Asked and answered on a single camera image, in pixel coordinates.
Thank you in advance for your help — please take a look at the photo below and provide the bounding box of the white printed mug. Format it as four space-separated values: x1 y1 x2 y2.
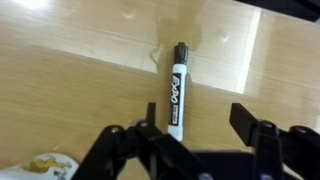
0 153 80 180

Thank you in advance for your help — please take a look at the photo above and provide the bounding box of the black Expo marker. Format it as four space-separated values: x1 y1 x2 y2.
167 41 190 142

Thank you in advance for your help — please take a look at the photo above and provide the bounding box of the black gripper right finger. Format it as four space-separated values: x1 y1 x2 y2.
229 102 320 180

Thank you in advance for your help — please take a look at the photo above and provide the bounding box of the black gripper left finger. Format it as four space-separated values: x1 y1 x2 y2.
71 102 218 180

